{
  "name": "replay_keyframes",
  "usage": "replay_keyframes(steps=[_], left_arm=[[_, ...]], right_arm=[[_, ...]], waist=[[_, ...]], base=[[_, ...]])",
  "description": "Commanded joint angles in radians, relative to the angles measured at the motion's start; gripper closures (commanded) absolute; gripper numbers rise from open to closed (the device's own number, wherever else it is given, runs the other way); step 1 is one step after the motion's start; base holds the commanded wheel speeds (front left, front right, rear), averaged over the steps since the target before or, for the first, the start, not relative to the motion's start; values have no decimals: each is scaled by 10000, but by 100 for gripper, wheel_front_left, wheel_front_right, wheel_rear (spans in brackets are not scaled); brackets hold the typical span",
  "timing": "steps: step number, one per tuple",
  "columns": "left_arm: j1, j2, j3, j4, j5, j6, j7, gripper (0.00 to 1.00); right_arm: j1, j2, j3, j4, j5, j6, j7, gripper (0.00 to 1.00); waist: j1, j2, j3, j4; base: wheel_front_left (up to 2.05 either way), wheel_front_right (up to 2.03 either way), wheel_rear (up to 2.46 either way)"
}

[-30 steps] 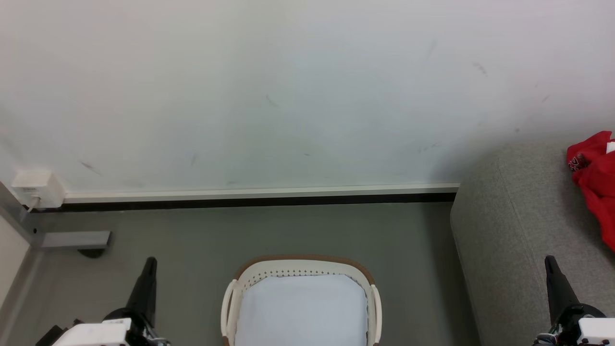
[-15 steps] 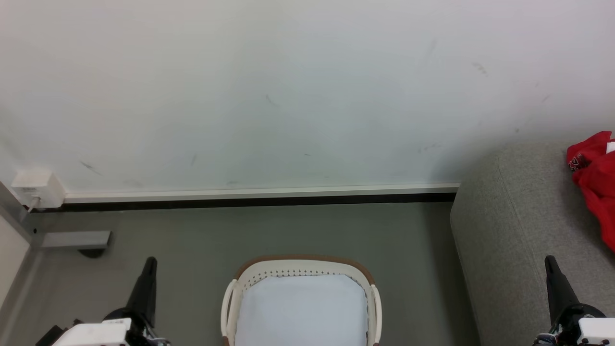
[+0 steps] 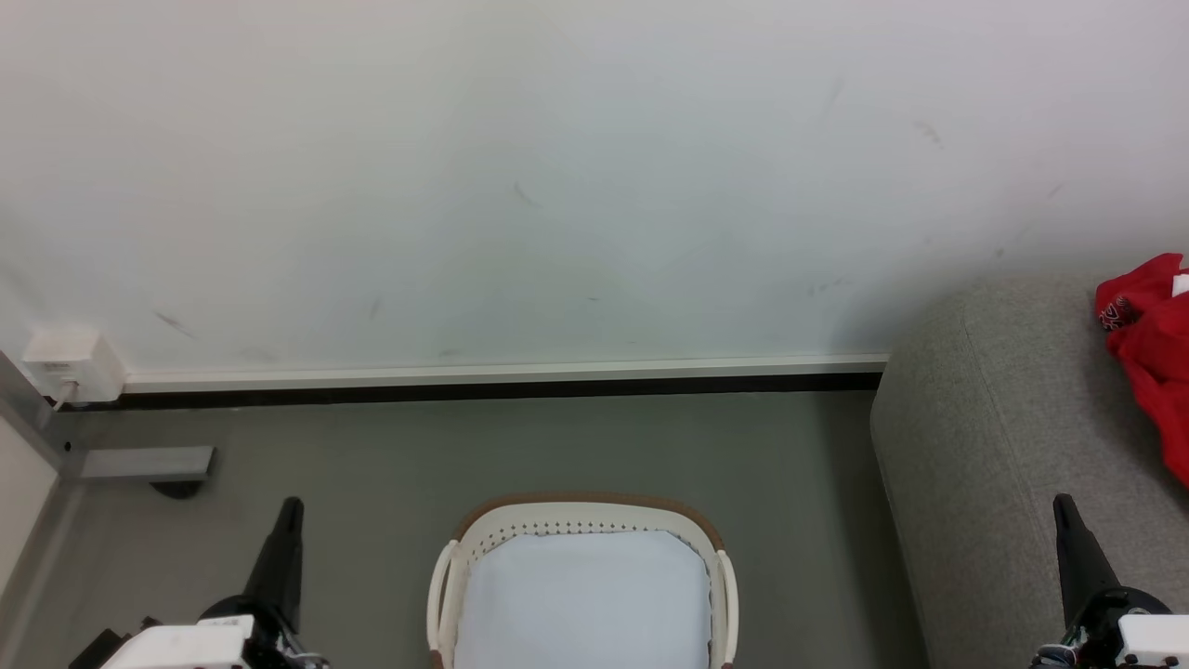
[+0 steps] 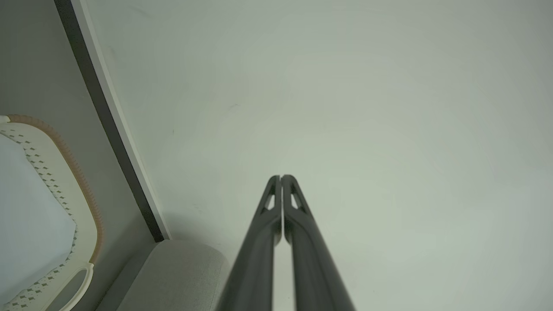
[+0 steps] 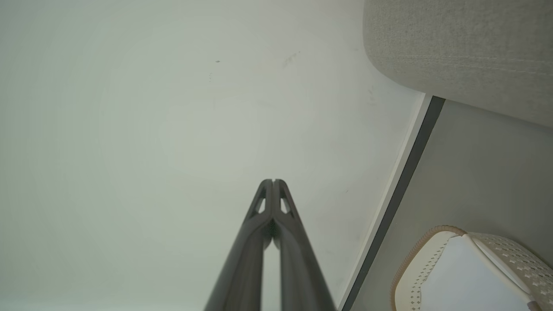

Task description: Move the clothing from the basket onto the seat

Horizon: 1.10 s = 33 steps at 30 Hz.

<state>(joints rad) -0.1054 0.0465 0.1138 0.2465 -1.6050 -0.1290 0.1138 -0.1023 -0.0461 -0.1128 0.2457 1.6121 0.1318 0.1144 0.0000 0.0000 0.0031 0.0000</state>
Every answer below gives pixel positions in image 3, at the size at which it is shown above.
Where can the grey fabric sofa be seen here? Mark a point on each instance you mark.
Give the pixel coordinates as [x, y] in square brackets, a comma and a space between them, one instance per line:
[1003, 465]

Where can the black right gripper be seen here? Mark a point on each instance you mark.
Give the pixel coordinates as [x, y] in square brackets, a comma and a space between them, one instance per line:
[1101, 621]

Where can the red clothing with white print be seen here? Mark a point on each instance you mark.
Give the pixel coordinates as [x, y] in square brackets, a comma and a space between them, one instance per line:
[1156, 353]

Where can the black caster wheel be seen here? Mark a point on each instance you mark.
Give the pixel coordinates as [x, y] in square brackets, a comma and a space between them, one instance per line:
[178, 489]

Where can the white black wall baseboard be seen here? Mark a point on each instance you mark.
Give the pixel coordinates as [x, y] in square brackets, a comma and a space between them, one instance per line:
[502, 376]

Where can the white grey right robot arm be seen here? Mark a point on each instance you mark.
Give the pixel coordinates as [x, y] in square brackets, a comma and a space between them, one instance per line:
[1155, 641]

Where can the white wall outlet box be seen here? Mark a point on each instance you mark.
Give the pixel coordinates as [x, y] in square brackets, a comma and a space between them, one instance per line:
[70, 362]

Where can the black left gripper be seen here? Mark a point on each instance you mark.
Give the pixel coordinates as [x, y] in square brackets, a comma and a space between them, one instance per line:
[269, 636]

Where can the white plastic laundry basket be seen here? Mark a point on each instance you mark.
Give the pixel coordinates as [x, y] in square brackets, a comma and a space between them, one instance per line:
[594, 513]

